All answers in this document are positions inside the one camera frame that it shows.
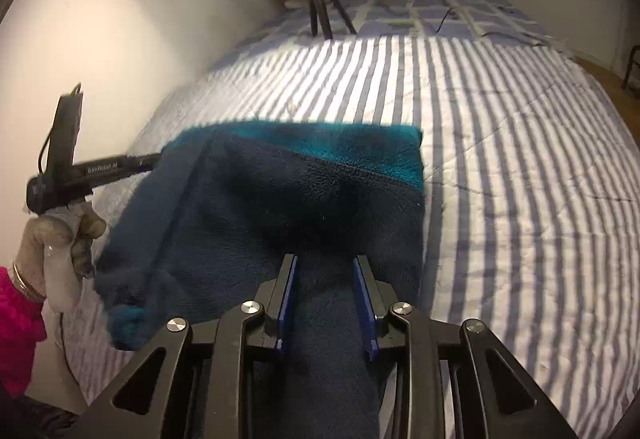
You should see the blue white striped quilt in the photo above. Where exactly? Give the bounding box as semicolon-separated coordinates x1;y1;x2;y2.
62;36;639;438

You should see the black clothes rack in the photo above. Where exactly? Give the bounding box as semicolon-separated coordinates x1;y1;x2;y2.
622;44;640;100

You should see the left hand grey glove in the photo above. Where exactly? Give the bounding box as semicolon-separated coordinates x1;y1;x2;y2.
9;202;106;313

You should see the teal plaid fleece garment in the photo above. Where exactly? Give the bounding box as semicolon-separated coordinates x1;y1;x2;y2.
94;121;424;438

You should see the black tripod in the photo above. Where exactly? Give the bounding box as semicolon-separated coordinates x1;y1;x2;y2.
308;0;357;40

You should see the left forearm magenta sleeve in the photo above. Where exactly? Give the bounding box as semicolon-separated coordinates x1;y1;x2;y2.
0;268;47;398

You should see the blue checked bed sheet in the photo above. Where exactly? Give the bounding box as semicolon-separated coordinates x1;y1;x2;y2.
212;0;561;69

